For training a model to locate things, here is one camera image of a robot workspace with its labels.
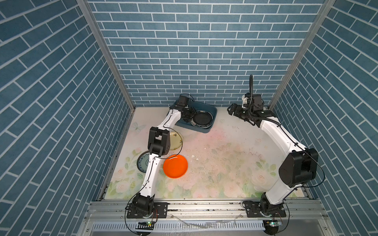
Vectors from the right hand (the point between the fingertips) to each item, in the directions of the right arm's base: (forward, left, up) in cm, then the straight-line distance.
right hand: (234, 110), depth 88 cm
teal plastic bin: (+22, +22, -18) cm, 36 cm away
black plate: (+9, +19, -19) cm, 28 cm away
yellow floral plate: (-10, +36, -22) cm, 44 cm away
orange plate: (-29, +33, -22) cm, 49 cm away
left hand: (+9, +22, -15) cm, 28 cm away
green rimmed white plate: (+2, +19, -20) cm, 28 cm away
